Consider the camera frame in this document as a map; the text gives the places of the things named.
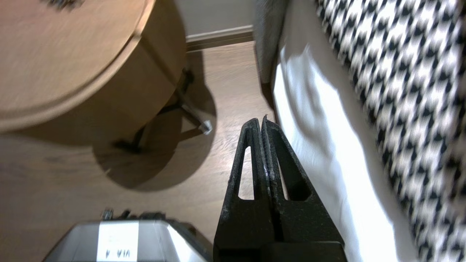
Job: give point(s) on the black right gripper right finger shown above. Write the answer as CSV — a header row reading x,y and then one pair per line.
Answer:
x,y
302,222

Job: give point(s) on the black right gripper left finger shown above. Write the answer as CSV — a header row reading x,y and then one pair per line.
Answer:
x,y
247,222

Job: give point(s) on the white bed sheet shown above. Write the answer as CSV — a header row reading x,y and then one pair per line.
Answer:
x,y
327,153

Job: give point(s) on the silver robot chassis with label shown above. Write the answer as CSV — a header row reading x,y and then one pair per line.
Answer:
x,y
120,243

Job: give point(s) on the black white houndstooth pillow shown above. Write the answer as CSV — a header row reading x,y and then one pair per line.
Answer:
x,y
411,91

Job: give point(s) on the grey fabric headboard edge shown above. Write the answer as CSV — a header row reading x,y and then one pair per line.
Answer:
x,y
269,36

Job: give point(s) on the round wooden nightstand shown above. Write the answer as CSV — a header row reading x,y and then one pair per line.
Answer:
x,y
54,43

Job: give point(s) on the black metal nightstand leg frame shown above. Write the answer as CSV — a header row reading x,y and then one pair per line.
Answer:
x,y
191,114

